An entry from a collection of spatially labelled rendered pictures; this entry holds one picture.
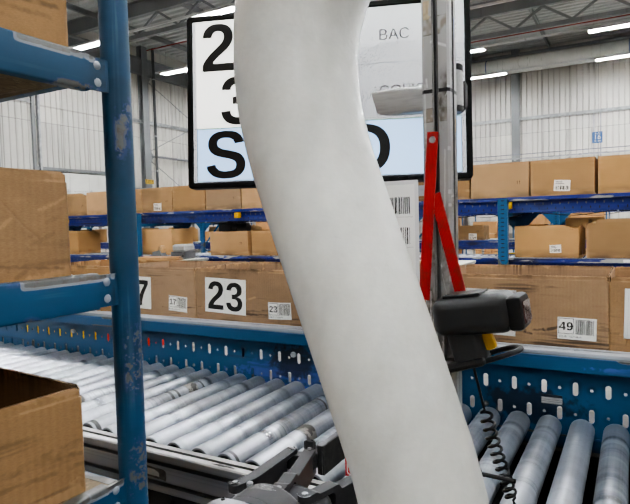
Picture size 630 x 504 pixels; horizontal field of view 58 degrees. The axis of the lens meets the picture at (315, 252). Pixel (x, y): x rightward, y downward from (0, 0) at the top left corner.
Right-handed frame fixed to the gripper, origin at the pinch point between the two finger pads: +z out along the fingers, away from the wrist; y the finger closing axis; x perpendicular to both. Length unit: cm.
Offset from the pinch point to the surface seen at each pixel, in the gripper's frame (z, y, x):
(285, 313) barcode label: 87, 64, 2
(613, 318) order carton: 87, -20, -1
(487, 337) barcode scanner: 23.1, -7.6, -8.1
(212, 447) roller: 34, 49, 20
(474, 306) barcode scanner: 20.6, -6.6, -12.5
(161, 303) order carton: 87, 113, 2
